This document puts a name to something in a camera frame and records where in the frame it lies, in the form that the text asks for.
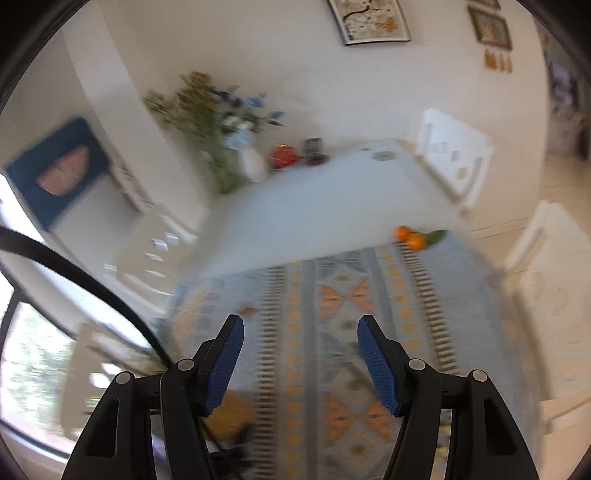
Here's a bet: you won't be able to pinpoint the black cable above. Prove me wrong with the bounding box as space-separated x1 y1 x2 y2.
0 225 177 368

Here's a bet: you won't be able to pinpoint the glass vase green branches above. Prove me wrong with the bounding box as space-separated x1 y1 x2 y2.
142 70 246 195

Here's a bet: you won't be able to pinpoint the framed picture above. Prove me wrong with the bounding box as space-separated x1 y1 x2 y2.
327 0 412 46
467 6 513 51

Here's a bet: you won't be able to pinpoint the white vase with flowers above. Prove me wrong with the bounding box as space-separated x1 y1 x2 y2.
212 85 286 183

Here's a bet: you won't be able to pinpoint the orange mandarin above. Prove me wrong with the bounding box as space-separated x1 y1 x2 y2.
394 226 413 242
406 232 429 251

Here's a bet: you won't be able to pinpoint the black phone stand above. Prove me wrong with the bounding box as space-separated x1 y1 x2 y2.
303 138 329 166

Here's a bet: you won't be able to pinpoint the red lidded bowl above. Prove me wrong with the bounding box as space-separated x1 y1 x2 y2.
270 144 300 170

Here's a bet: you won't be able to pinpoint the framed picture lower right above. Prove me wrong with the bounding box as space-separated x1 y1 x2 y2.
467 6 513 51

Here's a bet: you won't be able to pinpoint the orange mandarin far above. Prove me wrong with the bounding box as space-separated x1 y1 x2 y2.
394 226 413 242

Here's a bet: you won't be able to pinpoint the white chair near right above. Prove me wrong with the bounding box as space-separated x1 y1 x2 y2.
503 200 590 431

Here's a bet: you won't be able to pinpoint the patterned blue table mat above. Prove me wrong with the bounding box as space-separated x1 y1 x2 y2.
156 235 539 479

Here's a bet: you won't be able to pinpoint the bamboo utensil holder cup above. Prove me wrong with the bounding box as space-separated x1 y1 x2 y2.
204 391 256 441

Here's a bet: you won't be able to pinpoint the blue wall hanging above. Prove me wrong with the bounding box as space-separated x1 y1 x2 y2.
6 117 110 230

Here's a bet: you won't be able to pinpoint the framed picture centre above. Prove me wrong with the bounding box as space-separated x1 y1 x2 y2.
327 0 412 46

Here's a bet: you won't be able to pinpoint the white chair far right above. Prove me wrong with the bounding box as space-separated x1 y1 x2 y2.
415 108 495 214

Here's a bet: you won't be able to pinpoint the orange mandarin near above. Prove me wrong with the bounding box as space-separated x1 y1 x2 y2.
406 232 429 251

